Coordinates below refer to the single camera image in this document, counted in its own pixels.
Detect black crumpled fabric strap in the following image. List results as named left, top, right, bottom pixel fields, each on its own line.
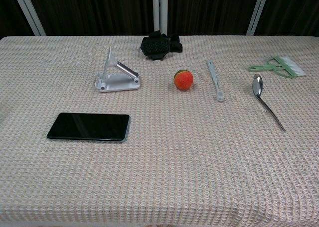
left=140, top=30, right=183, bottom=61

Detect green brush white bristles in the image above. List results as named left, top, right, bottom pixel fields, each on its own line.
left=247, top=56, right=308, bottom=78

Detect beige woven tablecloth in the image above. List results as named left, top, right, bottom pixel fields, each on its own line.
left=0, top=35, right=319, bottom=227

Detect orange and green ball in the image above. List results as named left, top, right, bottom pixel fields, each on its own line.
left=173, top=69, right=194, bottom=91

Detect white folding phone stand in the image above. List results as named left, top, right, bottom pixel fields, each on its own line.
left=94, top=46, right=141, bottom=93

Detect white metal frame post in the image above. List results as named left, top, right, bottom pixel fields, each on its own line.
left=152, top=0, right=169, bottom=36
left=246, top=0, right=271, bottom=36
left=11, top=0, right=47, bottom=36

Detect metal spoon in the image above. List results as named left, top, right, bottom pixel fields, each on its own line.
left=252, top=73, right=287, bottom=132

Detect black smartphone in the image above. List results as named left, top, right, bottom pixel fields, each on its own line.
left=46, top=113, right=130, bottom=142

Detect dark pleated curtain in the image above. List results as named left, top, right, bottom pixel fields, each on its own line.
left=254, top=0, right=319, bottom=36
left=167, top=0, right=261, bottom=36
left=0, top=0, right=34, bottom=39
left=24, top=0, right=154, bottom=36

